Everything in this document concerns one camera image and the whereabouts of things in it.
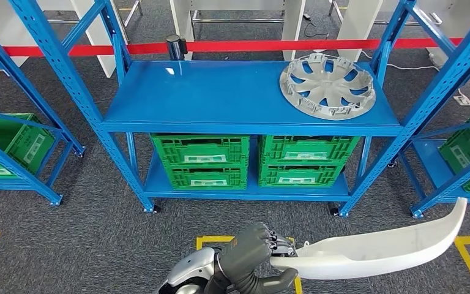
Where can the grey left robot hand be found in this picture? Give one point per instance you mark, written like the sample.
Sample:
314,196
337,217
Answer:
243,251

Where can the white curved plastic car part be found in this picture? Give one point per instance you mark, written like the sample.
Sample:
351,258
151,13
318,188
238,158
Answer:
381,251

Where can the blue metal shelf rack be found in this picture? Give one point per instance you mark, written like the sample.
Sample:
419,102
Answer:
36,186
218,97
433,162

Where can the grey wheel hubcap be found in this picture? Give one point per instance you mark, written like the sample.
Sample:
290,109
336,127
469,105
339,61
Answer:
328,87

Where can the red barrier belt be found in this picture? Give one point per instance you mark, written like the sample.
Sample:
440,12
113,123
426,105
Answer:
300,44
77,50

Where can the metal floor socket plate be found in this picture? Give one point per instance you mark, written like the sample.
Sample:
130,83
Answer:
463,98

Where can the black barrier post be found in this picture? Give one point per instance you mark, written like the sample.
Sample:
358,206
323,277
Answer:
175,46

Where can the chrome table frame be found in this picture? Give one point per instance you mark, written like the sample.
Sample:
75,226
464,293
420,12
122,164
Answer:
131,13
239,19

